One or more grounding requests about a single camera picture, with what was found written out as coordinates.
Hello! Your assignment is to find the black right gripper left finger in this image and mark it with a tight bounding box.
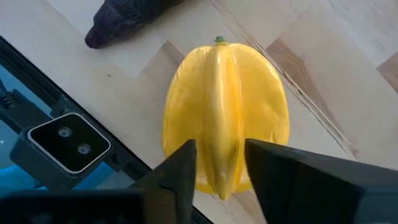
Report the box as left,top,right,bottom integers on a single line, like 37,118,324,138
130,139,198,224

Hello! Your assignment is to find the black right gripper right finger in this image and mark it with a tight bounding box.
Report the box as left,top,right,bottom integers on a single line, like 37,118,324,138
244,138,398,224

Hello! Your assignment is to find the purple eggplant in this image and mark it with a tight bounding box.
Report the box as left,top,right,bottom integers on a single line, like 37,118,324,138
84,0,184,50

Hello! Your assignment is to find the yellow starfruit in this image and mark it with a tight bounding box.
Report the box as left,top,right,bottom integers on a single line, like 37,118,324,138
162,35,290,200

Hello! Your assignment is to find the black table-level camera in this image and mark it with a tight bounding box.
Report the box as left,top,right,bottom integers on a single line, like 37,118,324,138
9,111,112,190

